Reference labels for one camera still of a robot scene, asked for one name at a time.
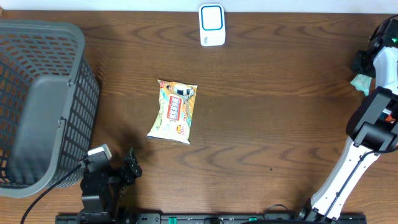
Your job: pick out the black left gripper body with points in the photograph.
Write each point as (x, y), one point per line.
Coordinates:
(121, 176)

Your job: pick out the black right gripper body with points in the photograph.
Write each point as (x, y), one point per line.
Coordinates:
(361, 65)

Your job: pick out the light blue wet wipes pack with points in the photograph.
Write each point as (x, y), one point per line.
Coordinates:
(362, 83)

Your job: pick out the yellow chips snack bag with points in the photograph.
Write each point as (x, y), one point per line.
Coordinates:
(176, 105)

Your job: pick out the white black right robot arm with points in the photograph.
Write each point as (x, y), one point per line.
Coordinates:
(371, 131)

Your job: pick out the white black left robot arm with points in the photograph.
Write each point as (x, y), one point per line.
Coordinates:
(102, 184)

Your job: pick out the white barcode scanner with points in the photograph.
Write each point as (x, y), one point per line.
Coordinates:
(212, 25)

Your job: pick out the grey plastic mesh basket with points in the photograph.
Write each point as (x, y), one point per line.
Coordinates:
(49, 98)

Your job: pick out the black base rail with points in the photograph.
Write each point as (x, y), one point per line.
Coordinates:
(155, 218)

